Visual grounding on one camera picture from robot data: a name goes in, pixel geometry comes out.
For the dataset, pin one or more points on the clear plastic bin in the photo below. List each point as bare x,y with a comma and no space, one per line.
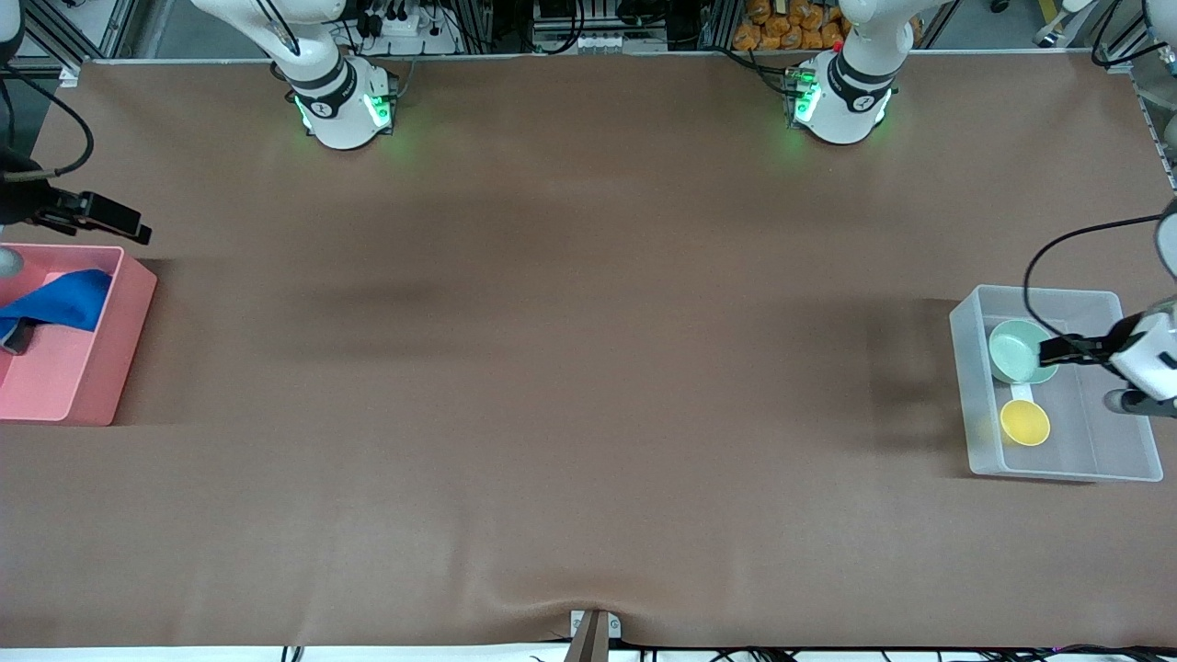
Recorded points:
1085,441

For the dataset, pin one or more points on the orange packaged goods pile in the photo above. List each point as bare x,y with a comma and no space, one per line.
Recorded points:
791,26

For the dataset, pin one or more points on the white label sticker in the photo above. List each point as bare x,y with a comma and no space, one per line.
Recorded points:
1017,392

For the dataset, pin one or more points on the pink plastic bin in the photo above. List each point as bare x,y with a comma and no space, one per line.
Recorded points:
64,377

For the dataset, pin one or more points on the blue cloth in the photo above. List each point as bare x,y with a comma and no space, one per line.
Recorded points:
60,299

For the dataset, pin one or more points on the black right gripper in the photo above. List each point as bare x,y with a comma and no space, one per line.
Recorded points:
20,199

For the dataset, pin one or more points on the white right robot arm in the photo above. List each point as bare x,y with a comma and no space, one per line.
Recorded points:
331,110

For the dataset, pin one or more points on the white power strip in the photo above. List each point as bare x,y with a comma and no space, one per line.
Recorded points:
405,32

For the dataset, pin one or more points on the light green bowl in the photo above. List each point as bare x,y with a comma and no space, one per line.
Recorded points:
1013,354

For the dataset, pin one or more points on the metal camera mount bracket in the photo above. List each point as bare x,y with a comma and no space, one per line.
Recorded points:
593,634

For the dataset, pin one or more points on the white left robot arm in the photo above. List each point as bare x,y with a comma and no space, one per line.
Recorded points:
846,106

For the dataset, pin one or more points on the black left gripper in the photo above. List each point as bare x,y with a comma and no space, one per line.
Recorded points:
1097,346

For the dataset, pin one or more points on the brown table cover sheet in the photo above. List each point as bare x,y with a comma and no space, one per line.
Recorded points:
552,276

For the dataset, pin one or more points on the yellow cup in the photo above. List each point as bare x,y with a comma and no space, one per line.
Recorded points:
1025,423

